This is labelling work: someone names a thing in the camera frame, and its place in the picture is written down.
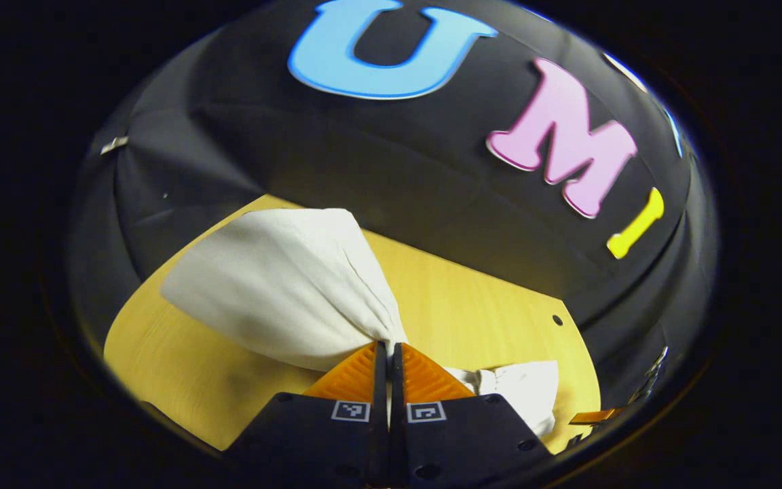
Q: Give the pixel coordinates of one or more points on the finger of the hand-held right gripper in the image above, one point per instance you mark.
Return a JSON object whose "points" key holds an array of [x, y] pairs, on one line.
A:
{"points": [[594, 415]]}

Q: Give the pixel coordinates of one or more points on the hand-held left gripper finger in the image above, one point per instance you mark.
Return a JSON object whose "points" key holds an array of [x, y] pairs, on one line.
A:
{"points": [[396, 387], [381, 387]]}

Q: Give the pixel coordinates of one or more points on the white jeans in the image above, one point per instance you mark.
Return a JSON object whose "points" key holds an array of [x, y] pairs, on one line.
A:
{"points": [[282, 285]]}

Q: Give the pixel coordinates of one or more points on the black backdrop cloth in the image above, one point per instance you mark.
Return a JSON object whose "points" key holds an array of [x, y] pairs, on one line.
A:
{"points": [[364, 156]]}

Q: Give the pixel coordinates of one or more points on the small metal clip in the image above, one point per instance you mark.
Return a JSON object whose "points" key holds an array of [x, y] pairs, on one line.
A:
{"points": [[114, 145]]}

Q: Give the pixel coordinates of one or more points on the metal frame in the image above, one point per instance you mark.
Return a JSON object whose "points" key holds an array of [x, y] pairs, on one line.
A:
{"points": [[652, 377]]}

